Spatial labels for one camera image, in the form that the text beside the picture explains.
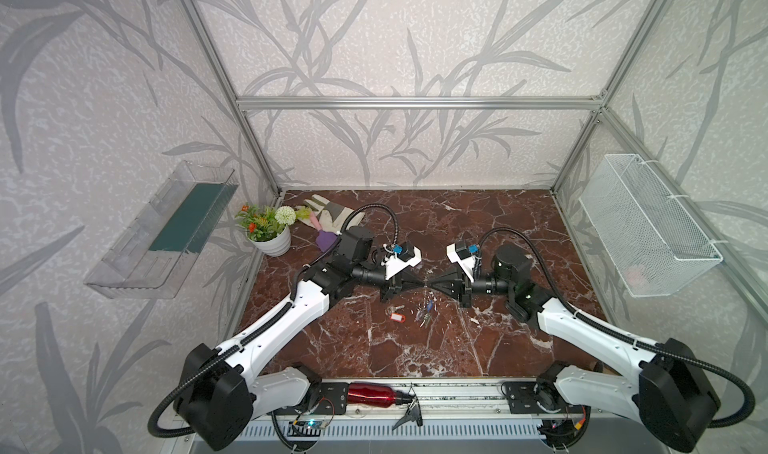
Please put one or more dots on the artificial green plant with flowers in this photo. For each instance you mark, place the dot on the artificial green plant with flowers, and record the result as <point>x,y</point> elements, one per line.
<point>262,224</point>

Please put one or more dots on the white wire mesh basket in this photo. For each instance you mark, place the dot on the white wire mesh basket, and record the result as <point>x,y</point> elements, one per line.
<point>654,242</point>

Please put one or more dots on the clear plastic wall tray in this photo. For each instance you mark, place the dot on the clear plastic wall tray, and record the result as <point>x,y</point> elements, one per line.
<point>154,255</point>

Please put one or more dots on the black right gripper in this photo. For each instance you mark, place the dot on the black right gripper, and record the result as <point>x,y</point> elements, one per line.
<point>465,285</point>

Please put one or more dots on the purple trowel pink handle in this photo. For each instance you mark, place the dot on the purple trowel pink handle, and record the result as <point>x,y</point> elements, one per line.
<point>325,240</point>

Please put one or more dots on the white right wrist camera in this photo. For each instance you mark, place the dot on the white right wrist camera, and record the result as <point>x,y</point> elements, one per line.
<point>464,254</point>

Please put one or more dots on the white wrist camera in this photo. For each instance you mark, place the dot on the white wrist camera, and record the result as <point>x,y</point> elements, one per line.
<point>399,257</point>
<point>464,254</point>

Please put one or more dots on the white ribbed plant pot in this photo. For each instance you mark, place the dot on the white ribbed plant pot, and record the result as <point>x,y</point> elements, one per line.
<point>277,246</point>

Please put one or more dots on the bunch of coloured keys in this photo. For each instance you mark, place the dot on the bunch of coloured keys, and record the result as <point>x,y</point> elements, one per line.
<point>426,313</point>

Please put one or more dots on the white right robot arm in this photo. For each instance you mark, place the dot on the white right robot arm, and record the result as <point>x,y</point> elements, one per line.
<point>659,385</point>

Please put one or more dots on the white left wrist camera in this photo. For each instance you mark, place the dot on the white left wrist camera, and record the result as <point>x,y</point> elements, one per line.
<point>399,257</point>

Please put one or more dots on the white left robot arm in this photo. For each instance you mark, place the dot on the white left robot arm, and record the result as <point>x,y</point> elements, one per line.
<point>222,388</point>

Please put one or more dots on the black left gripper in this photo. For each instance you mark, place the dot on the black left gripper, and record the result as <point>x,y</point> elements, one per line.
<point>390,283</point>

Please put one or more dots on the beige and grey garden glove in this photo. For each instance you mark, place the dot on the beige and grey garden glove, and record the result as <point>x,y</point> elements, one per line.
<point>322,214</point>

